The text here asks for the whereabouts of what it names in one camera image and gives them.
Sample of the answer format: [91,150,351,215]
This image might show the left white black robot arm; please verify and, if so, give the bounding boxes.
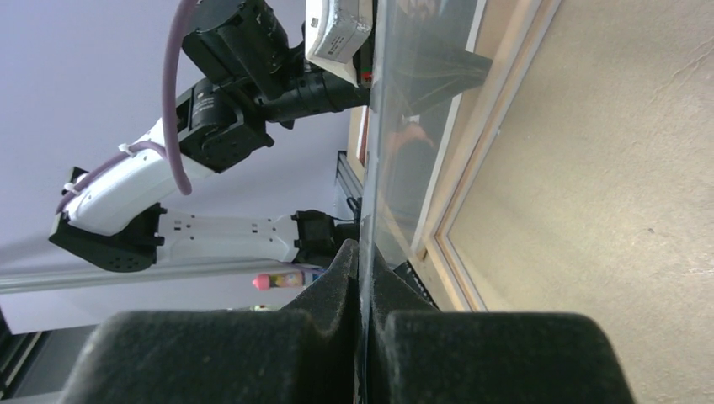
[49,1,376,273]

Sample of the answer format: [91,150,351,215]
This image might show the pink capped bottle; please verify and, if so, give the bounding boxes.
[252,271,322,290]

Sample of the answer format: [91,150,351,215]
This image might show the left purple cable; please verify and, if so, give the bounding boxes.
[54,0,199,215]

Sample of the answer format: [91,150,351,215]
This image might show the white wooden picture frame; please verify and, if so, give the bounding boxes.
[411,1,560,311]

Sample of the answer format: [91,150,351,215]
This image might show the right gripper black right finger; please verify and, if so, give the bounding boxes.
[368,247,634,403]

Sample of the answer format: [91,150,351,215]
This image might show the clear acrylic glass sheet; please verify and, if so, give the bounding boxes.
[356,0,492,404]

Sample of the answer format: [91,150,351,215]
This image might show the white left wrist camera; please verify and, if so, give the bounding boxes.
[304,0,374,87]

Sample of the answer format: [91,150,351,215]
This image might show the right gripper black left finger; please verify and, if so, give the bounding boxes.
[61,240,359,403]

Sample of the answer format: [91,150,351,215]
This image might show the brown backing board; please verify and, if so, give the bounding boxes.
[347,106,370,183]

